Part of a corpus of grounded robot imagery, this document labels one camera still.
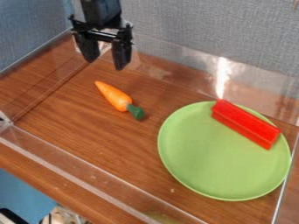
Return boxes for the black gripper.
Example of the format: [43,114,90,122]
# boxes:
[70,14,134,71]

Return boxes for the orange toy carrot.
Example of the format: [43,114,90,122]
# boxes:
[95,81,146,120]

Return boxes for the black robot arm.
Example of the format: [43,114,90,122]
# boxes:
[70,0,134,70]

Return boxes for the green plate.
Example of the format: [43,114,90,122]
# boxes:
[158,101,293,201]

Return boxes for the red rectangular block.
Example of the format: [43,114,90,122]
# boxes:
[211,99,282,150]

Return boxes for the clear acrylic enclosure wall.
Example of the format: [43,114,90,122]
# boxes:
[0,34,299,224]

